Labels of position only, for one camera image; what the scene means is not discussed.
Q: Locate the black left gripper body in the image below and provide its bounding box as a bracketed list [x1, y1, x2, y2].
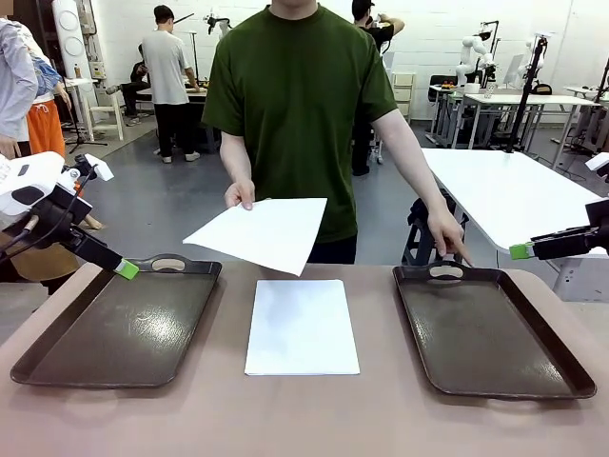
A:
[27, 197, 96, 251]

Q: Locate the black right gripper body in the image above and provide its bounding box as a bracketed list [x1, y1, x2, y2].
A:
[585, 198, 609, 248]

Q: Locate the white A4 paper sheet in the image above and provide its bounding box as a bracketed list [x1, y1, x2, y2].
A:
[182, 197, 328, 277]

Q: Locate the person's right forearm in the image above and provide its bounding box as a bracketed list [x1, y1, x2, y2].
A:
[219, 132, 257, 190]

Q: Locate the person's left forearm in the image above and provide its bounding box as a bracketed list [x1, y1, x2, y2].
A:
[375, 118, 459, 225]

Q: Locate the person's left hand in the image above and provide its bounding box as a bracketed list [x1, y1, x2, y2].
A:
[425, 209, 475, 268]

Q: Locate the person's right hand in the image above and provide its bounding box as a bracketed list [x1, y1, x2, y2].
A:
[224, 179, 257, 211]

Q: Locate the brown cardboard box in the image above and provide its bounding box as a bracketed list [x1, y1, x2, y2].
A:
[0, 237, 80, 285]

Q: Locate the brown plastic serving tray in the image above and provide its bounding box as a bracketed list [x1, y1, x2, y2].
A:
[392, 260, 598, 400]
[10, 253, 224, 389]

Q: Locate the large white table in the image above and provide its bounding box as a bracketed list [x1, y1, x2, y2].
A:
[421, 147, 605, 253]

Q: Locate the person in orange trousers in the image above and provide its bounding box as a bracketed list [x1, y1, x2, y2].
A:
[16, 21, 72, 161]

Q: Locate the black stool with bag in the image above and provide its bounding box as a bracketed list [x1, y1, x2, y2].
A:
[406, 189, 470, 268]

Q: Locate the long white background desk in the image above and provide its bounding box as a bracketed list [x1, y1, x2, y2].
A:
[462, 92, 601, 149]

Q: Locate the person in striped shirt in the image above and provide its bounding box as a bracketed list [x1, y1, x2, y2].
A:
[0, 4, 39, 161]

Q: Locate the black tripod stand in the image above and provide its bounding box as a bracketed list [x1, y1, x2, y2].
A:
[503, 35, 548, 154]

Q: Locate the seated person in black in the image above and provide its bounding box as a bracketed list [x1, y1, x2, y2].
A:
[118, 45, 154, 128]

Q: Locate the tall white air conditioner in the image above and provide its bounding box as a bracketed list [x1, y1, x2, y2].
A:
[50, 0, 92, 80]

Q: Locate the person in white t-shirt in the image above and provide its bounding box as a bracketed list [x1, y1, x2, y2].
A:
[141, 4, 204, 164]

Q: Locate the background work table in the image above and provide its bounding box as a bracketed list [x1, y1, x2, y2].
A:
[135, 84, 213, 154]

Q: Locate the white drawer cabinet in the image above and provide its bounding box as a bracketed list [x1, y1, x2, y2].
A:
[390, 70, 418, 126]

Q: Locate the white A4 paper stack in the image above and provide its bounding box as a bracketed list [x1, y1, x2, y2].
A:
[244, 279, 362, 377]

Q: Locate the person in green t-shirt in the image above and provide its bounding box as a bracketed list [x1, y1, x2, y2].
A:
[202, 0, 399, 266]

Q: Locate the person in black top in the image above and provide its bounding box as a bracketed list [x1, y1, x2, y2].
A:
[350, 0, 406, 177]

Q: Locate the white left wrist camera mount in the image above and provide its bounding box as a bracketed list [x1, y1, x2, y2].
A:
[47, 152, 115, 221]

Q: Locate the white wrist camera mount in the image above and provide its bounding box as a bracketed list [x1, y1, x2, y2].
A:
[584, 151, 609, 182]
[47, 152, 115, 221]

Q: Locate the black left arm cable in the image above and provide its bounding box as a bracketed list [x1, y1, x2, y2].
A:
[0, 164, 99, 263]

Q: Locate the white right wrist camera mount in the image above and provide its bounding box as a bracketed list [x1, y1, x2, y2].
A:
[584, 151, 609, 182]

